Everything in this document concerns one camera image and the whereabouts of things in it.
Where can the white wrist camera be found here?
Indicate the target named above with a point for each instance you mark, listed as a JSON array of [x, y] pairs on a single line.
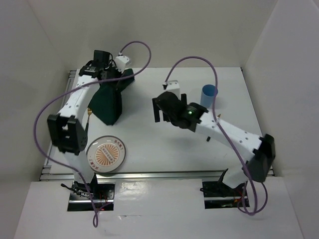
[[172, 86], [122, 62]]

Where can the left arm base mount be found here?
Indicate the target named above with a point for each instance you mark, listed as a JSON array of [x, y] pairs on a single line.
[[79, 201]]

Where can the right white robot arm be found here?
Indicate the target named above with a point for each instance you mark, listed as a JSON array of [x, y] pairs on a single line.
[[257, 152]]

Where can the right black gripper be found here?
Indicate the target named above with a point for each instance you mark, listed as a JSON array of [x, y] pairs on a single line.
[[156, 109]]

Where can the dark green cloth napkin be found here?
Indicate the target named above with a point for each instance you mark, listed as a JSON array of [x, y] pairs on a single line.
[[106, 103]]

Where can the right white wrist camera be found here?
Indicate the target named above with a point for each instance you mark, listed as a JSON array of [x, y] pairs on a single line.
[[172, 86]]

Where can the gold fork black handle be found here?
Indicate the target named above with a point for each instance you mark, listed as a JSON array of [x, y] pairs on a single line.
[[89, 112]]

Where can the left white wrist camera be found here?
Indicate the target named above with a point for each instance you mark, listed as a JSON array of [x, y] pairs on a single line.
[[122, 62]]

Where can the gold knife black handle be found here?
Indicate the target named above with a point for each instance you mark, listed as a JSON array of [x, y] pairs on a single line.
[[218, 116]]

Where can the aluminium table frame rail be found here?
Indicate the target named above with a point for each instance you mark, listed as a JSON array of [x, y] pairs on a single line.
[[160, 150]]

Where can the blue plastic cup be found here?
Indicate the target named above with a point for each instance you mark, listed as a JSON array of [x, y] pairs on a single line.
[[208, 93]]

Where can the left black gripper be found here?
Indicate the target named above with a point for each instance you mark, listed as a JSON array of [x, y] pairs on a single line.
[[118, 73]]

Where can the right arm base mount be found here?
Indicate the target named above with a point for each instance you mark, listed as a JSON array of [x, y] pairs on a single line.
[[219, 196]]

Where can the orange sunburst patterned plate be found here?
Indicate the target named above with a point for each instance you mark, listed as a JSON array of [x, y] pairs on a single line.
[[106, 154]]

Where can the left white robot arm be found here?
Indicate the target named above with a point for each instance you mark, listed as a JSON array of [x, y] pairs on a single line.
[[66, 129]]

